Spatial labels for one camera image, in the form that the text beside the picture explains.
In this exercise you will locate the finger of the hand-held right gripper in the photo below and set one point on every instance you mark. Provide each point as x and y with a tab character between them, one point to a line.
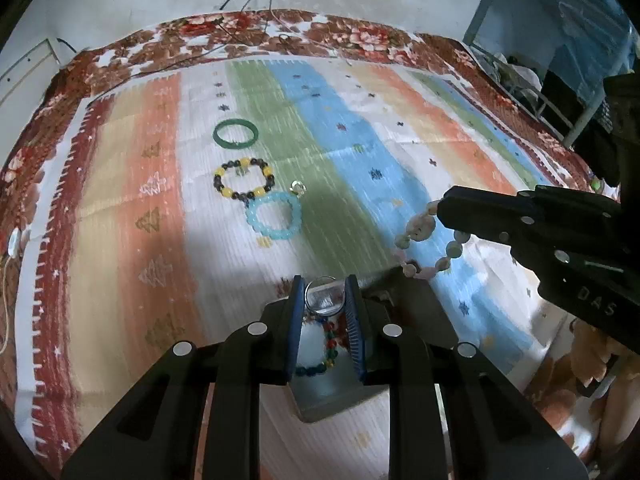
480	215

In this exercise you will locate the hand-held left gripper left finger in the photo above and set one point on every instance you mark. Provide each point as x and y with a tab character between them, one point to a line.
295	320

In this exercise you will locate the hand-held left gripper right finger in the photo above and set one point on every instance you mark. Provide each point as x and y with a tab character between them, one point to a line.
353	320

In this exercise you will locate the person's right hand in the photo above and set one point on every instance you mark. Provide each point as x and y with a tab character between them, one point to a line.
592	355

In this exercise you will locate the striped woven mat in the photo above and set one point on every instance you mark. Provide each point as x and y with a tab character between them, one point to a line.
150	240

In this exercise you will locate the green bangle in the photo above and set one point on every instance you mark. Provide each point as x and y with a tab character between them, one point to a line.
235	133

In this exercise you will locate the white door panel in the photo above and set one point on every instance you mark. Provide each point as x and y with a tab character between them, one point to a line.
25	67

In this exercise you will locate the blue metal bed frame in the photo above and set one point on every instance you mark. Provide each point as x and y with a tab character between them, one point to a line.
560	105

